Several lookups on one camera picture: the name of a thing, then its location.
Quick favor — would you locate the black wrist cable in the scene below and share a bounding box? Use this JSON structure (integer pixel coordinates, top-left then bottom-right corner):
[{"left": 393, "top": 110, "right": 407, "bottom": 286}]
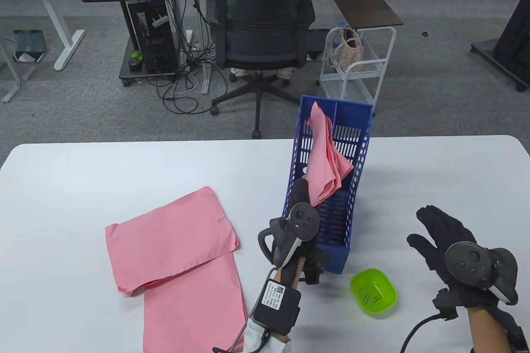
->
[{"left": 400, "top": 312, "right": 446, "bottom": 353}]

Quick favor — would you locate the person's left forearm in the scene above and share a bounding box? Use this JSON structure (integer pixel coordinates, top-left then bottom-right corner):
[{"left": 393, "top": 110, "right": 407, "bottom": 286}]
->
[{"left": 243, "top": 257, "right": 308, "bottom": 353}]

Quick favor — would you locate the person's right hand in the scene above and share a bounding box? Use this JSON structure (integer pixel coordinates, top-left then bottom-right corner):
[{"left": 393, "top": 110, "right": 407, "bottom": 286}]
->
[{"left": 407, "top": 205, "right": 501, "bottom": 321}]

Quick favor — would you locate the blue plastic file holder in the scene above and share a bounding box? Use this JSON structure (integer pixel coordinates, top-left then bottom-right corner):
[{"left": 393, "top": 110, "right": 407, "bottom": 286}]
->
[{"left": 276, "top": 95, "right": 374, "bottom": 275}]

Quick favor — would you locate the person's left hand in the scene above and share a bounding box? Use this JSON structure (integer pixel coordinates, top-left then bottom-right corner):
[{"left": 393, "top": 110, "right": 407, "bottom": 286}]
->
[{"left": 269, "top": 178, "right": 331, "bottom": 286}]

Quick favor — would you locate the pink paper stack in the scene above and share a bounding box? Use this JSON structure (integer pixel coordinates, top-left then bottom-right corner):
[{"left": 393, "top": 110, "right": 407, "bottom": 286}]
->
[
  {"left": 325, "top": 116, "right": 355, "bottom": 196},
  {"left": 143, "top": 253, "right": 248, "bottom": 353},
  {"left": 105, "top": 187, "right": 240, "bottom": 296},
  {"left": 304, "top": 101, "right": 344, "bottom": 207}
]

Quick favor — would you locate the black ring controller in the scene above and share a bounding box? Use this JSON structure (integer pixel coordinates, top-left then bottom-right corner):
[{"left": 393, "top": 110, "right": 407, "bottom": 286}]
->
[
  {"left": 258, "top": 202, "right": 320, "bottom": 269},
  {"left": 444, "top": 241, "right": 519, "bottom": 307}
]

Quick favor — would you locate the grey braided cable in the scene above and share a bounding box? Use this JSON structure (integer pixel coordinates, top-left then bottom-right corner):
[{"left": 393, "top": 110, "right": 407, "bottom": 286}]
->
[{"left": 212, "top": 267, "right": 277, "bottom": 353}]

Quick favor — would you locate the green plastic bowl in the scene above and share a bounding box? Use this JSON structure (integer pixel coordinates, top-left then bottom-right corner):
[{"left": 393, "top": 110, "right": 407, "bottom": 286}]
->
[{"left": 350, "top": 268, "right": 398, "bottom": 316}]

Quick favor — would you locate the black mesh office chair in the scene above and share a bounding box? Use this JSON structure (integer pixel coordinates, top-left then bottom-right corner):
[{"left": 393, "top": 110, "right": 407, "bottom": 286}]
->
[{"left": 206, "top": 0, "right": 318, "bottom": 139}]

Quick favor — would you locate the white rolling cart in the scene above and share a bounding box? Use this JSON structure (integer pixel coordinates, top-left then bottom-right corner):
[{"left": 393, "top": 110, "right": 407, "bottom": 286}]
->
[{"left": 319, "top": 27, "right": 397, "bottom": 115}]

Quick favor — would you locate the black wheeled stand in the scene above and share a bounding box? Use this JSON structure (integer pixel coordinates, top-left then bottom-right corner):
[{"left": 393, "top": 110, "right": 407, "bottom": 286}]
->
[{"left": 471, "top": 0, "right": 530, "bottom": 92}]

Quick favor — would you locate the pink handbag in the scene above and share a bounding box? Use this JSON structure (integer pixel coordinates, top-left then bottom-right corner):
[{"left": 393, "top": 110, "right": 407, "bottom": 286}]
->
[{"left": 327, "top": 27, "right": 365, "bottom": 72}]

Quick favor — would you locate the bundle of black cables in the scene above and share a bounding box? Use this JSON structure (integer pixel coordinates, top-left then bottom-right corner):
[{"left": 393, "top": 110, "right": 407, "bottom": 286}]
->
[{"left": 143, "top": 0, "right": 229, "bottom": 115}]

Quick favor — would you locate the dark brown side table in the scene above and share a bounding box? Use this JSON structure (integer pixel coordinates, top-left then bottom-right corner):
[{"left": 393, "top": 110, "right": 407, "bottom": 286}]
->
[{"left": 330, "top": 0, "right": 404, "bottom": 31}]

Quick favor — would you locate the dark teal box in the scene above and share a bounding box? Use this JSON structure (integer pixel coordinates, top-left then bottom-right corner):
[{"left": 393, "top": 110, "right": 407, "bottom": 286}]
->
[{"left": 14, "top": 30, "right": 47, "bottom": 62}]

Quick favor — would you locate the person's right forearm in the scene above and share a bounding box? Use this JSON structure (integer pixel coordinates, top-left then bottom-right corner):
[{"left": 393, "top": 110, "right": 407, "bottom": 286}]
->
[{"left": 467, "top": 305, "right": 522, "bottom": 353}]

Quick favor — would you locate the black computer tower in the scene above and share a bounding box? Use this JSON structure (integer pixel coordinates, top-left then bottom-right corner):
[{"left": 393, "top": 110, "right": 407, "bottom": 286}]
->
[{"left": 126, "top": 0, "right": 179, "bottom": 76}]

